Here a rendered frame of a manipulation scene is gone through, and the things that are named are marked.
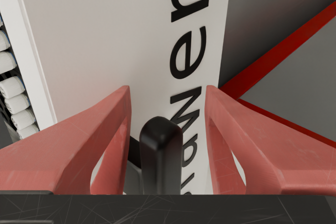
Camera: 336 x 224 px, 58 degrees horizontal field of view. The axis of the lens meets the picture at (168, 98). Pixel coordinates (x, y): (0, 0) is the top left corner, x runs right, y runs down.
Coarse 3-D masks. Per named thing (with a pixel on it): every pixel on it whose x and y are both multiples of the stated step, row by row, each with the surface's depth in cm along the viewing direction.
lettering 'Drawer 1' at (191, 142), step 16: (176, 0) 13; (208, 0) 15; (176, 16) 13; (176, 48) 14; (192, 64) 16; (176, 96) 16; (192, 96) 18; (192, 112) 18; (192, 144) 20; (192, 176) 22
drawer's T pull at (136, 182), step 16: (144, 128) 10; (160, 128) 10; (176, 128) 10; (144, 144) 10; (160, 144) 10; (176, 144) 11; (128, 160) 12; (144, 160) 11; (160, 160) 10; (176, 160) 11; (128, 176) 13; (144, 176) 12; (160, 176) 11; (176, 176) 12; (128, 192) 14; (144, 192) 12; (160, 192) 11; (176, 192) 12
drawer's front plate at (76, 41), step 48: (0, 0) 9; (48, 0) 9; (96, 0) 10; (144, 0) 12; (192, 0) 14; (48, 48) 9; (96, 48) 11; (144, 48) 13; (192, 48) 16; (48, 96) 10; (96, 96) 12; (144, 96) 14; (192, 192) 24
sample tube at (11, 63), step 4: (0, 52) 19; (4, 52) 19; (8, 52) 19; (0, 56) 19; (4, 56) 19; (8, 56) 19; (12, 56) 19; (0, 60) 19; (4, 60) 19; (8, 60) 19; (12, 60) 19; (0, 64) 19; (4, 64) 19; (8, 64) 19; (12, 64) 19; (16, 64) 20; (0, 68) 19; (4, 68) 19; (8, 68) 19; (12, 68) 20; (0, 72) 19
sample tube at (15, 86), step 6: (12, 78) 20; (18, 78) 20; (0, 84) 20; (6, 84) 20; (12, 84) 20; (18, 84) 20; (0, 90) 20; (6, 90) 20; (12, 90) 20; (18, 90) 20; (6, 96) 20; (12, 96) 20
